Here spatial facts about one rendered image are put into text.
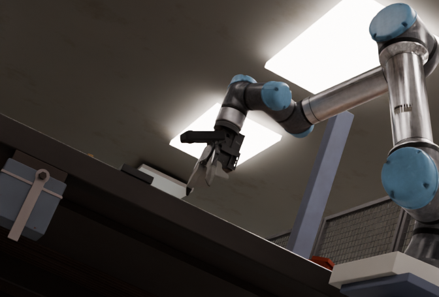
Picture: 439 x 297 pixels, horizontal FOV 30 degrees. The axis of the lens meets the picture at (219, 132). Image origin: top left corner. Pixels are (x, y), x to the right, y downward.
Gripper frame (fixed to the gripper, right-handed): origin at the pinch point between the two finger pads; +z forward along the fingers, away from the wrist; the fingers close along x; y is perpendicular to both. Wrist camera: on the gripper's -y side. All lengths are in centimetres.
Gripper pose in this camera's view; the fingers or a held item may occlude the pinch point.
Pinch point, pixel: (195, 190)
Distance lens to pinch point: 210.1
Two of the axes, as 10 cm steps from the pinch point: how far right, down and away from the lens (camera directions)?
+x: -4.1, 2.3, 8.8
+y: 8.5, 4.5, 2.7
